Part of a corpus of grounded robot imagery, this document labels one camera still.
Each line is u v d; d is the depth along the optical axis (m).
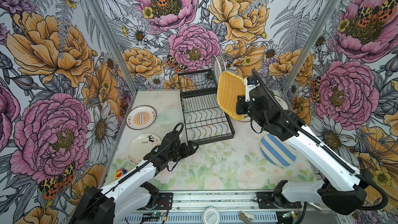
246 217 0.69
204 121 1.02
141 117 1.05
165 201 0.73
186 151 0.73
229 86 0.72
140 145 0.94
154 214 0.71
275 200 0.67
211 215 0.66
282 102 1.14
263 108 0.48
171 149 0.67
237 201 0.76
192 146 0.75
